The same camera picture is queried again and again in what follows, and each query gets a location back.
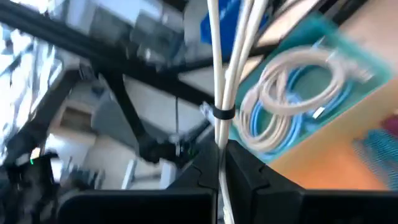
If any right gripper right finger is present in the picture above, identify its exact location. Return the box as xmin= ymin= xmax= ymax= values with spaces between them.
xmin=225 ymin=139 xmax=398 ymax=224

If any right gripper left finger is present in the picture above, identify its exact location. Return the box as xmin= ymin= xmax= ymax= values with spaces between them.
xmin=57 ymin=138 xmax=219 ymax=224

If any orange translucent plastic tray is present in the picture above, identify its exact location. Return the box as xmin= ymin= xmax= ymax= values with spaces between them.
xmin=269 ymin=79 xmax=398 ymax=191

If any beige HDMI cable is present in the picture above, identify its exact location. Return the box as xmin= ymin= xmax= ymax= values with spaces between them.
xmin=259 ymin=46 xmax=374 ymax=116
xmin=234 ymin=83 xmax=299 ymax=153

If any teal braided USB cable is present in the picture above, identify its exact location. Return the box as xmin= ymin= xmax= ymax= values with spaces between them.
xmin=353 ymin=129 xmax=398 ymax=189

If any maroon braided USB cable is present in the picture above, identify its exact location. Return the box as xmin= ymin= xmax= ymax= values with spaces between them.
xmin=381 ymin=113 xmax=398 ymax=139

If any thin white cable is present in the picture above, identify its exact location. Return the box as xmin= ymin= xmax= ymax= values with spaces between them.
xmin=206 ymin=0 xmax=270 ymax=224

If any green translucent plastic tray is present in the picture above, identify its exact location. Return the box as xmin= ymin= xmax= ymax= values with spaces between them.
xmin=228 ymin=12 xmax=394 ymax=164

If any blue plastic object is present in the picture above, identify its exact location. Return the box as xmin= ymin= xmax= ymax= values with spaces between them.
xmin=200 ymin=0 xmax=270 ymax=54

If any black aluminium table frame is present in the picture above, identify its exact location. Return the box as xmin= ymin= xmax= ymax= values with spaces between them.
xmin=0 ymin=0 xmax=218 ymax=162

